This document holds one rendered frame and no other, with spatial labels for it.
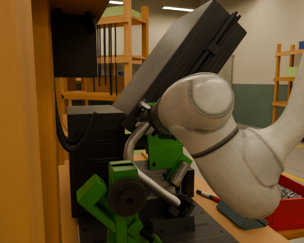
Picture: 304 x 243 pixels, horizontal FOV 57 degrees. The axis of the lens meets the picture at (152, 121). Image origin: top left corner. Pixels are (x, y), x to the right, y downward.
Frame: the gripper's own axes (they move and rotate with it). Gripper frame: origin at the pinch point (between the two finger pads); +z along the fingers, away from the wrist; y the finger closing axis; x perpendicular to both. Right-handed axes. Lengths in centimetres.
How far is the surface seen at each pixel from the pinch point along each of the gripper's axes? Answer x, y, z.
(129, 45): -121, 49, 234
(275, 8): -600, -120, 495
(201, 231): 12.3, -33.1, 0.0
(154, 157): 4.6, -9.1, 4.4
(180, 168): 2.4, -16.8, 1.2
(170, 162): 2.2, -13.9, 4.5
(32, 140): 22, 13, -57
